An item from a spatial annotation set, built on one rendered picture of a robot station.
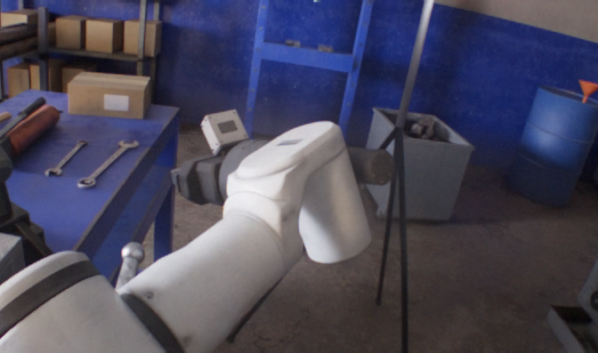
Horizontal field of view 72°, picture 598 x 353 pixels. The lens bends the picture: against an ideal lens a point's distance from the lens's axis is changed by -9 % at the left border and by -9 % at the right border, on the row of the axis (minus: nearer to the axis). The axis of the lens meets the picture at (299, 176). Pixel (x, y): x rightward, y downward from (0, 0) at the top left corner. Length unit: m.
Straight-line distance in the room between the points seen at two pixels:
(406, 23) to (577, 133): 1.63
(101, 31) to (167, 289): 3.41
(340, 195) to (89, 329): 0.24
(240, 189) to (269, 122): 3.60
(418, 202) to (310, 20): 1.76
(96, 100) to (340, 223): 1.08
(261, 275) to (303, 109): 3.62
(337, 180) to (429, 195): 2.47
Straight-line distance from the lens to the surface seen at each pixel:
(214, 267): 0.30
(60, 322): 0.24
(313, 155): 0.36
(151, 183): 1.42
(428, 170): 2.77
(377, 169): 0.43
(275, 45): 3.27
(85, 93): 1.39
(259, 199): 0.34
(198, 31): 3.85
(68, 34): 3.73
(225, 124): 0.56
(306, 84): 3.86
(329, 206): 0.39
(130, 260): 0.47
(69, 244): 0.80
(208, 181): 0.52
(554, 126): 3.90
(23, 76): 4.01
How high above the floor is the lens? 1.30
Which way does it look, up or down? 24 degrees down
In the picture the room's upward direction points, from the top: 10 degrees clockwise
